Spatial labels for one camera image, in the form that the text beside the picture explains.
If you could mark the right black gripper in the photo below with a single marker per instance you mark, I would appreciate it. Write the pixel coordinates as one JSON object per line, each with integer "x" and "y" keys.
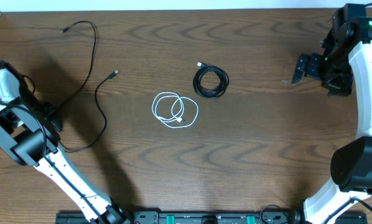
{"x": 341, "y": 87}

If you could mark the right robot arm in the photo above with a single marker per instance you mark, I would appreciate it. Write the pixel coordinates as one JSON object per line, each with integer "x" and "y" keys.
{"x": 348, "y": 41}

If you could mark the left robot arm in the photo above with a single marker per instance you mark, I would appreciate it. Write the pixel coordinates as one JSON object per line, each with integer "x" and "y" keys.
{"x": 30, "y": 140}

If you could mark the clear tape strip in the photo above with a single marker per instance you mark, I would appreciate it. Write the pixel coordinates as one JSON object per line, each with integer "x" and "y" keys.
{"x": 290, "y": 82}

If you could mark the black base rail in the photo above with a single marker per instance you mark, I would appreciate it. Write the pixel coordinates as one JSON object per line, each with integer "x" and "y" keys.
{"x": 153, "y": 217}

